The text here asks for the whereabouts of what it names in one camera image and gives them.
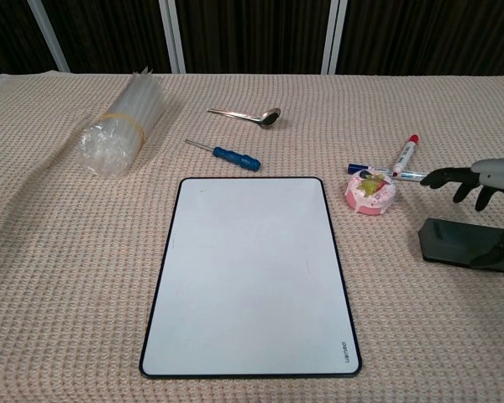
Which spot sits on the beige waffle-weave tablecloth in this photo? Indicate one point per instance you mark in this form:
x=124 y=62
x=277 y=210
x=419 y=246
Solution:
x=67 y=252

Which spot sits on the white whiteboard black frame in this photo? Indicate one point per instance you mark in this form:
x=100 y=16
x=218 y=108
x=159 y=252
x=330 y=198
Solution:
x=243 y=294

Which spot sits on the blue cap marker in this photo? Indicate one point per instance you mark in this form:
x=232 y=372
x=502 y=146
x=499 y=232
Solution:
x=411 y=175

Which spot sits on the pink toy donut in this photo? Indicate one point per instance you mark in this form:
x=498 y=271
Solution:
x=369 y=197

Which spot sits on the red cap marker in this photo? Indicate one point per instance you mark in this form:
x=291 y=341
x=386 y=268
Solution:
x=405 y=155

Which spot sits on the metal spoon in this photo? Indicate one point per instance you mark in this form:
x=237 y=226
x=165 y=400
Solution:
x=271 y=117

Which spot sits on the dark grey board eraser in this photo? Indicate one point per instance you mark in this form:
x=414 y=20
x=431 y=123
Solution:
x=453 y=243

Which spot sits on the yellow rubber band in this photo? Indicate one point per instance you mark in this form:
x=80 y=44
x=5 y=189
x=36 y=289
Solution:
x=126 y=116

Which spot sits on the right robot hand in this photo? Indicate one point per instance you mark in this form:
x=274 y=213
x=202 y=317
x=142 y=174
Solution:
x=495 y=172

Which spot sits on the bundle of clear plastic sticks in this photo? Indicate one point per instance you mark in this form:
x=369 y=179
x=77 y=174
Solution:
x=122 y=121

